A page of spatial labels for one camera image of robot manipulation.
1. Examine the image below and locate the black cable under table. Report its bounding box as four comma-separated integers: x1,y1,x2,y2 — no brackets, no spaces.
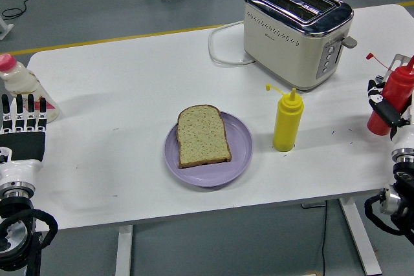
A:
320,200,329,276

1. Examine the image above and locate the white toaster cord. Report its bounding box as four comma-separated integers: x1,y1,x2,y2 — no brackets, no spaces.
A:
208,19,257,67

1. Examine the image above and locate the purple plate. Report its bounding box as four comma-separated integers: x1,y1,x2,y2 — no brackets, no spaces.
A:
164,111,254,188

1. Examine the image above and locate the milk bottle with pink cap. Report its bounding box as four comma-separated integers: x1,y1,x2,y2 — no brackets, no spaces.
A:
0,53,61,124

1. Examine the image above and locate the white table leg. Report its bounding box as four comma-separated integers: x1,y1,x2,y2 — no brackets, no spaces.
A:
338,196,383,276
114,224,134,276

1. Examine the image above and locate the yellow squeeze bottle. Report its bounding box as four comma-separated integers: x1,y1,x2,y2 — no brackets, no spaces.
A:
265,83,305,153

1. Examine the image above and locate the cream and chrome toaster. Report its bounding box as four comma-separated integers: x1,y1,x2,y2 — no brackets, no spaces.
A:
243,0,358,92

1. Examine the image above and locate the white stand base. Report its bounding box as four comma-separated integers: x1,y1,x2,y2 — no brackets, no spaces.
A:
0,17,16,41

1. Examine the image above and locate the bread slice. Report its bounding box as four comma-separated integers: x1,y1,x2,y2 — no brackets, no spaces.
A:
176,104,233,169

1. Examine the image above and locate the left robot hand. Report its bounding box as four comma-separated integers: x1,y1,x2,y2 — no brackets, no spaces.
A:
0,93,49,185

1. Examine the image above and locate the red squeeze bottle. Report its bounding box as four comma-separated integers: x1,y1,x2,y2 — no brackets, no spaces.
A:
365,52,414,136

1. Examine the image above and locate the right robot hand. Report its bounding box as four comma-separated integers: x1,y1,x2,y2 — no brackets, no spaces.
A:
367,77,414,151

